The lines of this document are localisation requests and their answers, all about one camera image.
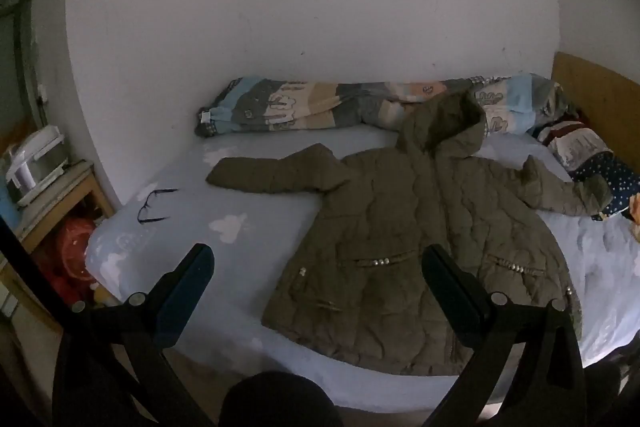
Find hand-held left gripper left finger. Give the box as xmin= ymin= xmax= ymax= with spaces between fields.
xmin=52 ymin=243 xmax=216 ymax=427

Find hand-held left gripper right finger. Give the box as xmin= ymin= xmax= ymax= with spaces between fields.
xmin=421 ymin=243 xmax=588 ymax=427

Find olive green hooded puffer jacket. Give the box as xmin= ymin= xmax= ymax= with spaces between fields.
xmin=206 ymin=91 xmax=615 ymax=378

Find black eyeglasses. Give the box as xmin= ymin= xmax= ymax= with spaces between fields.
xmin=136 ymin=188 xmax=180 ymax=226

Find wooden bedside table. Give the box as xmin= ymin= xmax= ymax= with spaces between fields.
xmin=0 ymin=159 xmax=116 ymax=258

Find white kitchen appliance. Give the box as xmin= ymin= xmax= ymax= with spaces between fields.
xmin=5 ymin=125 xmax=68 ymax=208

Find navy star print pillow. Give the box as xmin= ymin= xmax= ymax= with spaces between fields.
xmin=532 ymin=119 xmax=640 ymax=223

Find orange plush toy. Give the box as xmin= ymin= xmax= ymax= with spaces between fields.
xmin=627 ymin=194 xmax=640 ymax=243

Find rolled patchwork quilt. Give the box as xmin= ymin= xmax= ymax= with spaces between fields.
xmin=194 ymin=74 xmax=576 ymax=138

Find wooden headboard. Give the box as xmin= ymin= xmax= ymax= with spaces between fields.
xmin=551 ymin=52 xmax=640 ymax=158

